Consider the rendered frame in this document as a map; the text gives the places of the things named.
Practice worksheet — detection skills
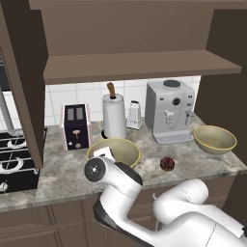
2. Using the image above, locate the olive bowl with yellow rim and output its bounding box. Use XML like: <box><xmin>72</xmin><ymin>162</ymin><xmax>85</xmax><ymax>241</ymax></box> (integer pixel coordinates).
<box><xmin>193</xmin><ymin>124</ymin><xmax>238</xmax><ymax>156</ymax></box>
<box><xmin>86</xmin><ymin>137</ymin><xmax>142</xmax><ymax>169</ymax></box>

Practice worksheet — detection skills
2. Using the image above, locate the paper towel roll on holder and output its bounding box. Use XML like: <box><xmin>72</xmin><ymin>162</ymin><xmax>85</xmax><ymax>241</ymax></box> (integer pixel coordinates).
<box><xmin>101</xmin><ymin>81</ymin><xmax>128</xmax><ymax>141</ymax></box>

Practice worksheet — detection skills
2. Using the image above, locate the black hob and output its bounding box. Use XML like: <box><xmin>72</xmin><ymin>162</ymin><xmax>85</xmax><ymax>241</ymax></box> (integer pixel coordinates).
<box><xmin>0</xmin><ymin>126</ymin><xmax>48</xmax><ymax>195</ymax></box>

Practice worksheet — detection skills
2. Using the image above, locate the black and white toaster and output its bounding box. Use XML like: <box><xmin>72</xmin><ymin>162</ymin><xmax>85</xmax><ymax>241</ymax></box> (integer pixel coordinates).
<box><xmin>60</xmin><ymin>102</ymin><xmax>94</xmax><ymax>151</ymax></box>

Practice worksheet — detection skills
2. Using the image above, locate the brown cupboard door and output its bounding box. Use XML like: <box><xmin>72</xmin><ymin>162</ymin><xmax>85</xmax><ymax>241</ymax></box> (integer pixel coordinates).
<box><xmin>194</xmin><ymin>9</ymin><xmax>247</xmax><ymax>157</ymax></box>
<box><xmin>0</xmin><ymin>0</ymin><xmax>49</xmax><ymax>170</ymax></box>

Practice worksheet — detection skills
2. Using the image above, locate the silver box grater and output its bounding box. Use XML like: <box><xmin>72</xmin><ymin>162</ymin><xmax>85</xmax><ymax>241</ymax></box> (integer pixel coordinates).
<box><xmin>125</xmin><ymin>99</ymin><xmax>144</xmax><ymax>131</ymax></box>

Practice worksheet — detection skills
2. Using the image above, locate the dark red cake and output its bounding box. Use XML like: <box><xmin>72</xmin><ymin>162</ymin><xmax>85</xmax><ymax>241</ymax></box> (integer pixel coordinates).
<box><xmin>159</xmin><ymin>155</ymin><xmax>177</xmax><ymax>173</ymax></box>

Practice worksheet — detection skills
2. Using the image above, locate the grey range hood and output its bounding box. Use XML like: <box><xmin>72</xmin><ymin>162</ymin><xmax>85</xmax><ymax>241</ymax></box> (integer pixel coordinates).
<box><xmin>0</xmin><ymin>54</ymin><xmax>17</xmax><ymax>137</ymax></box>

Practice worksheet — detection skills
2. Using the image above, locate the grey coffee machine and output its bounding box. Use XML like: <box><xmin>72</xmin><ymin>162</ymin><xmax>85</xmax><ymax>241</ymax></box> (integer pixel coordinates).
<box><xmin>144</xmin><ymin>79</ymin><xmax>197</xmax><ymax>145</ymax></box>

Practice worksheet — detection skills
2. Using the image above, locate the brown wall cupboard with shelf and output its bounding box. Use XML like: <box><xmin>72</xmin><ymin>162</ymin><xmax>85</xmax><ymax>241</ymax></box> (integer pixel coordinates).
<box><xmin>28</xmin><ymin>0</ymin><xmax>247</xmax><ymax>86</ymax></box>

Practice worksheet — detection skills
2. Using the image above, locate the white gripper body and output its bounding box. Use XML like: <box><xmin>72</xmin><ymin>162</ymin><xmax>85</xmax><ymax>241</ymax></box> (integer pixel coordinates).
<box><xmin>93</xmin><ymin>146</ymin><xmax>116</xmax><ymax>161</ymax></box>

